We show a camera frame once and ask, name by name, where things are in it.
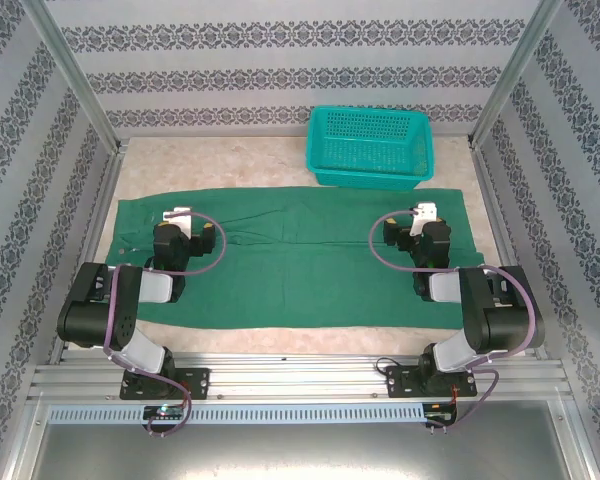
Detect green long pants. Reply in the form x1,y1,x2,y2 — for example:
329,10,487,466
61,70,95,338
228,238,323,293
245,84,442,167
103,185,486,331

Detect teal plastic basket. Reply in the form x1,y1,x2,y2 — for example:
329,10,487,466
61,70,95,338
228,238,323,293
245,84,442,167
305,104,435,193

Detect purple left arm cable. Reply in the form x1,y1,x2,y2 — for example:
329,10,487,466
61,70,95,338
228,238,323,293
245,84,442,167
102,210,227,439

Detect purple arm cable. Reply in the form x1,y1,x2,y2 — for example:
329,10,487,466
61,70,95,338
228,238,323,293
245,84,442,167
102,210,227,439
369,209,539,437

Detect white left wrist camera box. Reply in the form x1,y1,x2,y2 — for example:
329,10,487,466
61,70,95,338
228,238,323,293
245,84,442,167
160,205,194,224

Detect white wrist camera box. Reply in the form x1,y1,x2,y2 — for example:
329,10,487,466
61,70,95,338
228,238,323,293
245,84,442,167
160,205,194,224
408,201,439,236

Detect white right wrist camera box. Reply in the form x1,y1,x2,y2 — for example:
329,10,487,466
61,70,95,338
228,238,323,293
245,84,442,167
408,201,439,236

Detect aluminium side rail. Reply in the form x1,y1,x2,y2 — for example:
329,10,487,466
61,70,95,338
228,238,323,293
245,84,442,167
48,140,130,365
467,138,550,359

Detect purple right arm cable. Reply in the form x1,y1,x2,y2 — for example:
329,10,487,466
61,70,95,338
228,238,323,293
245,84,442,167
369,209,539,437

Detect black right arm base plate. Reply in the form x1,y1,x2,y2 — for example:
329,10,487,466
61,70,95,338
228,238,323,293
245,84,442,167
385,364,479,400

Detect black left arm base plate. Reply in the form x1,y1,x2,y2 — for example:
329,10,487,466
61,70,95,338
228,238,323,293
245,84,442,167
118,367,212,401

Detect aluminium mounting rail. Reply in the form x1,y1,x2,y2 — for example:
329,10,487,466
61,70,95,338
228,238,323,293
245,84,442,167
27,351,575,402

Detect aluminium frame post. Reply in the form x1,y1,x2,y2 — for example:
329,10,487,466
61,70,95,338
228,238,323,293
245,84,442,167
17,0,127,152
468,0,564,147

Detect slotted grey cable duct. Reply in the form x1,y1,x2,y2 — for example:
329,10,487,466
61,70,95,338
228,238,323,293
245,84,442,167
47,403,427,425

